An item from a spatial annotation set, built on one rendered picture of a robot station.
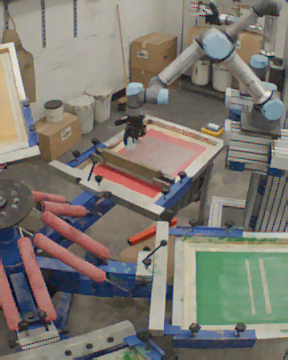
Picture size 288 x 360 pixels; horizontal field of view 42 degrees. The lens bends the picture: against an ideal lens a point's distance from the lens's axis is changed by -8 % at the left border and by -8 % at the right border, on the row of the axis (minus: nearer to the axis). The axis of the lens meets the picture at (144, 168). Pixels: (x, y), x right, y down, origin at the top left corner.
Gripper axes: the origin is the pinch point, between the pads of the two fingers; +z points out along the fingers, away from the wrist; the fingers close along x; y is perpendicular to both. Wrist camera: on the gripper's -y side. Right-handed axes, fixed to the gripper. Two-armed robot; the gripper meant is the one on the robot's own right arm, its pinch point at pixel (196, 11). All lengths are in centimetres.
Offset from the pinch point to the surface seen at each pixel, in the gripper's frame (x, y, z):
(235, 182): 32, 174, -26
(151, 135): -74, 63, -10
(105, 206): -140, 58, -32
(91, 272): -184, 34, -68
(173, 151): -81, 62, -32
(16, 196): -187, 12, -37
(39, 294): -207, 24, -67
